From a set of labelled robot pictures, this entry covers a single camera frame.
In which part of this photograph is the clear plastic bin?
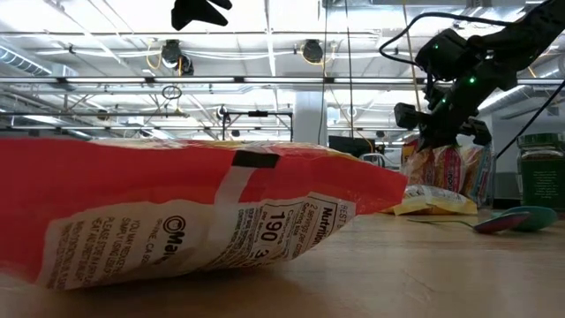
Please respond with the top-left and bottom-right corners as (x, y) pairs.
(399, 139), (499, 209)

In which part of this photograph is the black metal stand rig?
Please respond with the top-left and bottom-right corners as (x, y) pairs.
(222, 110), (295, 142)

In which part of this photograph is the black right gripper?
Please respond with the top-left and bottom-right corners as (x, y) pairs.
(418, 72), (493, 149)

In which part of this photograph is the yellow ramen packet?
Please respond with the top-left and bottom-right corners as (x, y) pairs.
(382, 184), (479, 217)

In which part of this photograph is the long yellow cable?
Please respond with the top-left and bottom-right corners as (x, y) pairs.
(400, 0), (425, 111)

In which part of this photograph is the green lid spice jar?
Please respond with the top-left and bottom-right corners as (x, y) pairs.
(516, 132), (565, 212)

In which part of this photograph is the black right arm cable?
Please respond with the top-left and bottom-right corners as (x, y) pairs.
(495, 79), (565, 160)

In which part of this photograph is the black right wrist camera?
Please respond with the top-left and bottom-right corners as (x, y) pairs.
(393, 102), (426, 131)

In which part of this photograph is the red Maruchan ramen packet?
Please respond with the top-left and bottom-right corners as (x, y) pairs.
(402, 143), (439, 186)

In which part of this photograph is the teal plastic spoon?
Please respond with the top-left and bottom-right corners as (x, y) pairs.
(491, 205), (560, 233)

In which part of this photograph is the long black cable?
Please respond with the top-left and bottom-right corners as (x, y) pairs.
(343, 0), (355, 142)

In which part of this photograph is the iridescent metal spoon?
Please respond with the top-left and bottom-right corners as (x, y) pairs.
(406, 210), (531, 236)

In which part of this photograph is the orange Maruchan ramen packet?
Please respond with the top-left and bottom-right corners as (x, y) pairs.
(0, 137), (410, 291)

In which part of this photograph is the black monitor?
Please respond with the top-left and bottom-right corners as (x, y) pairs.
(328, 135), (377, 159)

